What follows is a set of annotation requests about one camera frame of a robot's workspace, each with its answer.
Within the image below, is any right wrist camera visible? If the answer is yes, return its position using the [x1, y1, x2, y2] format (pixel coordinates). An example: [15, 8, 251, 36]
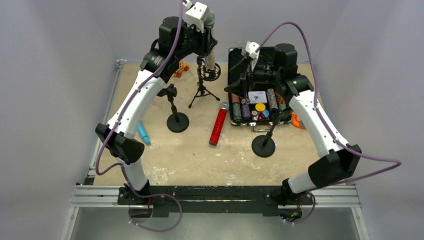
[241, 41, 261, 71]

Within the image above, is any clip microphone stand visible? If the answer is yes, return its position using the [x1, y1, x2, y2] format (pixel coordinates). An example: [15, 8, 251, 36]
[251, 108, 286, 158]
[157, 84, 190, 133]

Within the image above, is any silver glitter microphone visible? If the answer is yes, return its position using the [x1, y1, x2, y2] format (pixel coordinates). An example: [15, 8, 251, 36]
[204, 10, 216, 72]

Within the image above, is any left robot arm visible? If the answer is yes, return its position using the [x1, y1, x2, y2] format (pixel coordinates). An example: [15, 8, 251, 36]
[95, 16, 218, 196]

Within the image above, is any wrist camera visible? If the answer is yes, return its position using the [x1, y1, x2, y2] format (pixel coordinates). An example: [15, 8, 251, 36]
[241, 41, 261, 71]
[182, 0, 211, 34]

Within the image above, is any orange toy ring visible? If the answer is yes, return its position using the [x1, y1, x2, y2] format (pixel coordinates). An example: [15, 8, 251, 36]
[291, 113, 307, 130]

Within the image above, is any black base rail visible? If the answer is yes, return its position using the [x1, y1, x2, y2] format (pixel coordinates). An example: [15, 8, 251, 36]
[71, 184, 361, 220]

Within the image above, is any tripod shock mount stand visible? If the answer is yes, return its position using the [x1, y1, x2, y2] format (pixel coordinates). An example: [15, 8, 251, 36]
[188, 54, 222, 109]

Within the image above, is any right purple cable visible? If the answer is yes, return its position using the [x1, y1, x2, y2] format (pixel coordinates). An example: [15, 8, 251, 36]
[255, 21, 402, 186]

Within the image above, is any red yellow toy block car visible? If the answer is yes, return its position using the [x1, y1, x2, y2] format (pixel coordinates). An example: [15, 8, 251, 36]
[172, 60, 190, 78]

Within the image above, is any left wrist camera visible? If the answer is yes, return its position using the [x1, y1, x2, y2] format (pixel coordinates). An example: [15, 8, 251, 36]
[182, 0, 211, 34]

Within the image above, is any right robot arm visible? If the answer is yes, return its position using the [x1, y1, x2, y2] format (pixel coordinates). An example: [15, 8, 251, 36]
[224, 41, 362, 205]

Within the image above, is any blue toy microphone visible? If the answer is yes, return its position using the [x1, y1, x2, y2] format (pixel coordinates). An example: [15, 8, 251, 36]
[137, 122, 151, 145]

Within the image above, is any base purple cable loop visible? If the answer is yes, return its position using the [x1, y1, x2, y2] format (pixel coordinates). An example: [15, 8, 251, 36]
[128, 193, 184, 233]

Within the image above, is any white card deck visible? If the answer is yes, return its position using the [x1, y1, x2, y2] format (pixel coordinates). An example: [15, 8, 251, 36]
[248, 91, 268, 104]

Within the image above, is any red glitter microphone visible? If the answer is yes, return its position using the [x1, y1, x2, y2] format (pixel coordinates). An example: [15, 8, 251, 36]
[209, 102, 230, 146]

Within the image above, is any yellow poker chip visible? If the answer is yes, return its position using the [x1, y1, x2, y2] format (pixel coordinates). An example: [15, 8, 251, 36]
[255, 103, 266, 112]

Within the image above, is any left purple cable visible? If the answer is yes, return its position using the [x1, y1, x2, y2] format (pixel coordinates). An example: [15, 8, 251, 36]
[95, 0, 185, 200]

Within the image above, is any black poker chip case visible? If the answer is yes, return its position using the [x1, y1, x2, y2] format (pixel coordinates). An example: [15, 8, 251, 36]
[225, 43, 298, 127]

